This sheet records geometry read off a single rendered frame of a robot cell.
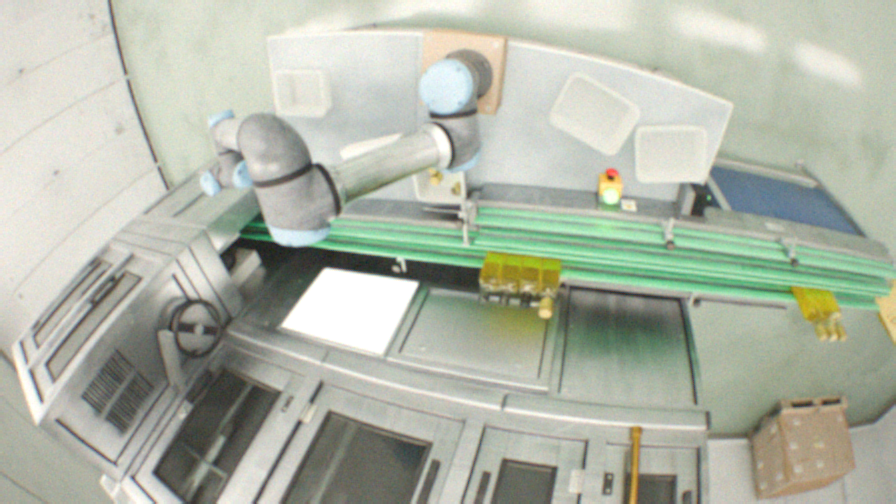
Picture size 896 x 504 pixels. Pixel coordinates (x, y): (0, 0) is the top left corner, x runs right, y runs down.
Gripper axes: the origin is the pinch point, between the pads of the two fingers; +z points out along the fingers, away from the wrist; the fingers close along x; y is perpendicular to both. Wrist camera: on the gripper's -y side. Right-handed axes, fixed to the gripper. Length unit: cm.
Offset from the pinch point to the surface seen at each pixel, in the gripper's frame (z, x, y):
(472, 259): -7, 39, -69
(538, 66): 21, -18, -79
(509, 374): -42, 40, -89
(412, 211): 5, 35, -43
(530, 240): -3, 28, -86
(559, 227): -5, 19, -93
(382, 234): -8, 36, -37
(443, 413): -57, 43, -75
